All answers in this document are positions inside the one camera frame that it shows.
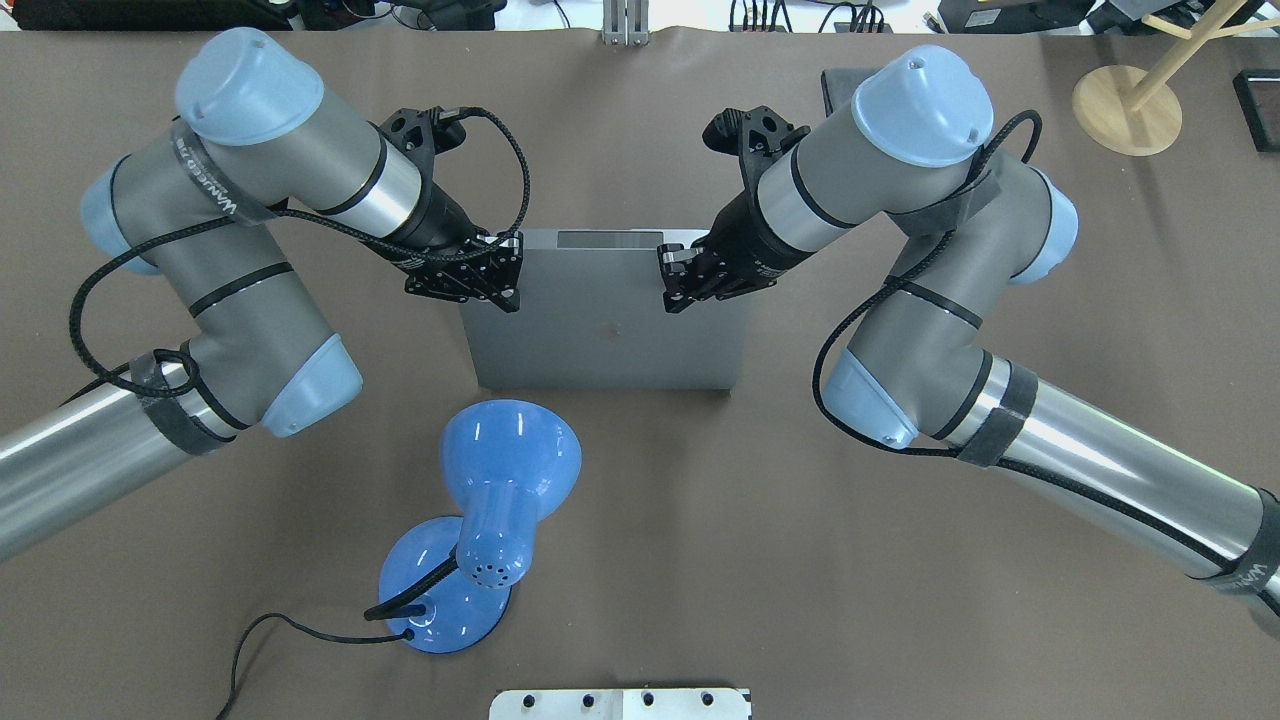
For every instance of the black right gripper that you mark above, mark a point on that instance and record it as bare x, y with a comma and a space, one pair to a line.
738, 243

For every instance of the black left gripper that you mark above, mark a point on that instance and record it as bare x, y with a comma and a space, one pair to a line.
437, 229

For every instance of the grey laptop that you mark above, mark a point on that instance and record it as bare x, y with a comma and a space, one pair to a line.
591, 316

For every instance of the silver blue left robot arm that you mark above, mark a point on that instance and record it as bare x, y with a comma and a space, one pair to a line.
255, 128

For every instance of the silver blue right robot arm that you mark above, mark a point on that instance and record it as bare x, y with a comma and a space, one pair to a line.
916, 142

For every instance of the blue desk lamp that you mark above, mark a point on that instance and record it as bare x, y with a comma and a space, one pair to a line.
446, 583

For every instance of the wooden mug tree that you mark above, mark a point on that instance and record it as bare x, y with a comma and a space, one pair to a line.
1133, 111

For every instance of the black box on desk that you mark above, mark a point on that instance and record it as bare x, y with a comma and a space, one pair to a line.
1257, 91

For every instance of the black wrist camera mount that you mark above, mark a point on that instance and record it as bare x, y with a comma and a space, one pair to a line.
752, 135
423, 134

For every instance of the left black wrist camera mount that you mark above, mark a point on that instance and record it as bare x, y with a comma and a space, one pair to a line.
423, 134

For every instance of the aluminium frame post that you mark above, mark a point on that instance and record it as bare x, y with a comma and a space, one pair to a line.
625, 23

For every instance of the white camera mast with base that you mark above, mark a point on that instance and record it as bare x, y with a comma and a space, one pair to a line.
624, 703

